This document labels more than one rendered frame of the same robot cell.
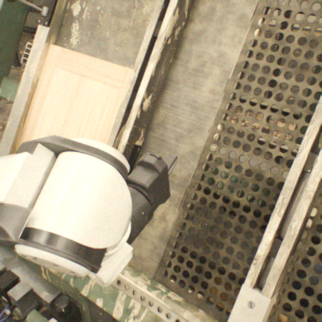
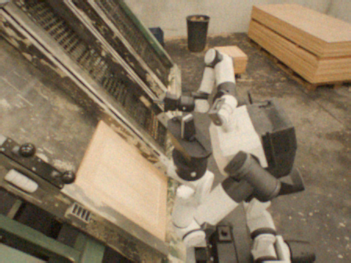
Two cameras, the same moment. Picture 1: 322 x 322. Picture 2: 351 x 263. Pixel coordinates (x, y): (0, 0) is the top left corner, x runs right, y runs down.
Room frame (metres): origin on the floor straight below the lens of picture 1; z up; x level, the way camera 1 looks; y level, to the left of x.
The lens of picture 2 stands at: (1.20, 0.94, 1.92)
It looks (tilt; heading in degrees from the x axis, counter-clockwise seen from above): 39 degrees down; 234
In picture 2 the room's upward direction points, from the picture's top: straight up
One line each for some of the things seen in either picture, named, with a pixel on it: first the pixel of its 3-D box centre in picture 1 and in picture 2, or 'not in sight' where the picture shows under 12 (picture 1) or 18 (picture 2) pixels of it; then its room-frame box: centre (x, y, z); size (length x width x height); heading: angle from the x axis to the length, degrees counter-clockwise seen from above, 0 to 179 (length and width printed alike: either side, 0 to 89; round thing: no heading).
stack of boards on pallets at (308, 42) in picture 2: not in sight; (300, 40); (-3.52, -1.44, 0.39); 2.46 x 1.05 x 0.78; 65
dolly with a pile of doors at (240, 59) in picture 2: not in sight; (225, 62); (-1.94, -1.85, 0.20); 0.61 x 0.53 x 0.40; 65
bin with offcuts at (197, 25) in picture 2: not in sight; (197, 34); (-2.32, -3.10, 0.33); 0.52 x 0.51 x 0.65; 65
